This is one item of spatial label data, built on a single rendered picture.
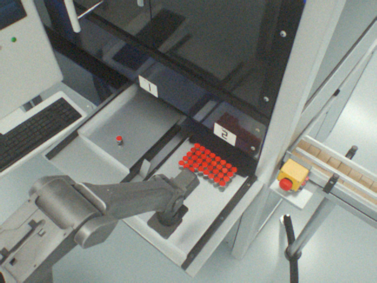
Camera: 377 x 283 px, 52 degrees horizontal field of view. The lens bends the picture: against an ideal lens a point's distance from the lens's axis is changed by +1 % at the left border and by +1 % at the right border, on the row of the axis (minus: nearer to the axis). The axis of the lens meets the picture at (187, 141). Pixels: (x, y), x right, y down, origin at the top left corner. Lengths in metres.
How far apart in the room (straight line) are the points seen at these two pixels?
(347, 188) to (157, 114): 0.73
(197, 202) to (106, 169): 0.34
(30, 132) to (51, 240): 1.14
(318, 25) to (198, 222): 0.73
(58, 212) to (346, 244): 1.97
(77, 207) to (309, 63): 0.60
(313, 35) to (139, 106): 0.86
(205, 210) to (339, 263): 1.15
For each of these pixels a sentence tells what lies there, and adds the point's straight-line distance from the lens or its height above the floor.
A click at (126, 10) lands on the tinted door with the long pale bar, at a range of 1.26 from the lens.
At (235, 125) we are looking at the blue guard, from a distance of 1.21.
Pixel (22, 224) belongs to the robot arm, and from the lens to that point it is 0.54.
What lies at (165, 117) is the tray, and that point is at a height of 0.88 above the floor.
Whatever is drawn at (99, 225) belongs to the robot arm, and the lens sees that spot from 0.53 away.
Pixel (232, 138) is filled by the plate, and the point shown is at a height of 1.03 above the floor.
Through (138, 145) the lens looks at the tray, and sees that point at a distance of 1.43.
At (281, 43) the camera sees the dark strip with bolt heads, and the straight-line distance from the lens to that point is 0.92.
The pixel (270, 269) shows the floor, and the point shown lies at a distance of 2.19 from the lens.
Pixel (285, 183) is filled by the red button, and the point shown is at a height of 1.01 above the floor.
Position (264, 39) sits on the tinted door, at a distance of 0.95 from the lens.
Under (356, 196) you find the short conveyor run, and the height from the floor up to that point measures 0.93.
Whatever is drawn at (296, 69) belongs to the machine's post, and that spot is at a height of 1.43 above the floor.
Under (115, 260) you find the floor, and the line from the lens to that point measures 2.20.
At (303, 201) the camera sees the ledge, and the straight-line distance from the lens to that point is 1.37.
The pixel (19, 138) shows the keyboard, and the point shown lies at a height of 0.83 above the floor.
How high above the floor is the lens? 2.08
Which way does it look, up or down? 57 degrees down
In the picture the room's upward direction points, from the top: straight up
